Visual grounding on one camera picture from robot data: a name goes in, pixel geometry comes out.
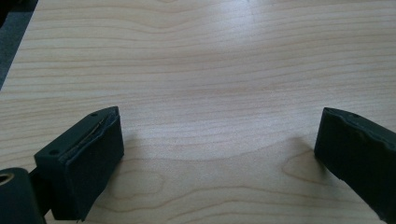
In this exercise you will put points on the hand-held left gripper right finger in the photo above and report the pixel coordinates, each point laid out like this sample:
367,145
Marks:
358,155

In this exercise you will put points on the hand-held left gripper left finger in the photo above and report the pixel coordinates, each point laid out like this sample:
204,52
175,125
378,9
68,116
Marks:
84,168

